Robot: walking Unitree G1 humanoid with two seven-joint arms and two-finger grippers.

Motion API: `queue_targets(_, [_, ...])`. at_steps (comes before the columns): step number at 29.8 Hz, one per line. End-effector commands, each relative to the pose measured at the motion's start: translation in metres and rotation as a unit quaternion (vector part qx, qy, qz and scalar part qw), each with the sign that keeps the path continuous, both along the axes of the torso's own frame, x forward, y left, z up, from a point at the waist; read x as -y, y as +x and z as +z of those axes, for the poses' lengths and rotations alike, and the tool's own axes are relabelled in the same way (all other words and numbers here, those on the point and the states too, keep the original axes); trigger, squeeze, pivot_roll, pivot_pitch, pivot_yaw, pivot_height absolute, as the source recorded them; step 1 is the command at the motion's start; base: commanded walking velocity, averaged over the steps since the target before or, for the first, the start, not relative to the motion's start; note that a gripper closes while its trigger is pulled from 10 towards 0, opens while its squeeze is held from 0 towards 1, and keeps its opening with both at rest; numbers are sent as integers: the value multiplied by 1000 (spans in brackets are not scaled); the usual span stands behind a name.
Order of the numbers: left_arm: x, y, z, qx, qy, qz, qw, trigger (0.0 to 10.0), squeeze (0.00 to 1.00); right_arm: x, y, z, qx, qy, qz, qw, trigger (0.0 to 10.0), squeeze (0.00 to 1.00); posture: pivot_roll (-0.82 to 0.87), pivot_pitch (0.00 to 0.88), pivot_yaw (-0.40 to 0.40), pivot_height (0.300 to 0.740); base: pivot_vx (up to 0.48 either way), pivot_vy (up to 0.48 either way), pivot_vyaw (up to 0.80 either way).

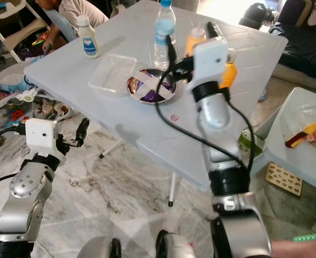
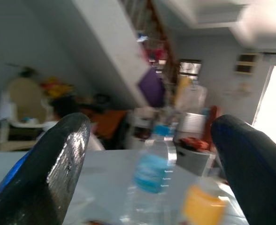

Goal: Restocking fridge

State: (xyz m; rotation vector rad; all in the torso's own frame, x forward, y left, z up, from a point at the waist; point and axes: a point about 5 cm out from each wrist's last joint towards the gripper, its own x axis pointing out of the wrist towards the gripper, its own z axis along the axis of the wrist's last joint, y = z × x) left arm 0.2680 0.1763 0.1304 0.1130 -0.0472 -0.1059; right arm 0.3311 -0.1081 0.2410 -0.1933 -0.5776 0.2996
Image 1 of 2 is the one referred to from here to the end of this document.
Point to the taped steel bowl with snacks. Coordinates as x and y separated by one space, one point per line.
144 94

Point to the grey left robot leg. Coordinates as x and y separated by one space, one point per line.
101 250

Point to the small white table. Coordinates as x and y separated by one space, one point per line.
297 107

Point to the dark sofa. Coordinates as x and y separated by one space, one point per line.
303 54

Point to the tray of small toys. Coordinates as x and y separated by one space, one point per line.
5 118

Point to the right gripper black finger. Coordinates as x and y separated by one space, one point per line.
211 30
172 49

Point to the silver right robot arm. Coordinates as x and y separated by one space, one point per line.
214 115

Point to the black bag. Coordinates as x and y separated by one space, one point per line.
256 16

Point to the wooden peg board toy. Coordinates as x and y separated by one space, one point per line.
284 179

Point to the round red sticker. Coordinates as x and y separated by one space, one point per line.
174 117

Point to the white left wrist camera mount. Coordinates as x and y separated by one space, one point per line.
41 137

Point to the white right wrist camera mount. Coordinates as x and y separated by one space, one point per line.
209 59

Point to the clear water bottle blue cap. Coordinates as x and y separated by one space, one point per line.
164 27

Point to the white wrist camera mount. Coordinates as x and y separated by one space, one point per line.
41 137
209 59

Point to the clear plastic food container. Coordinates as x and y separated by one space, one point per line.
110 72

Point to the large white plastic table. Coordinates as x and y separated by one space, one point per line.
126 123

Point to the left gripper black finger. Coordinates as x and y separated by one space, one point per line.
83 131

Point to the cream plastic chair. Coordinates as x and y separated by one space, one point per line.
13 40

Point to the white mayonnaise bottle blue label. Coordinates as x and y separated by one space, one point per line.
88 43

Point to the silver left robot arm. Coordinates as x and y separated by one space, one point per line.
26 188

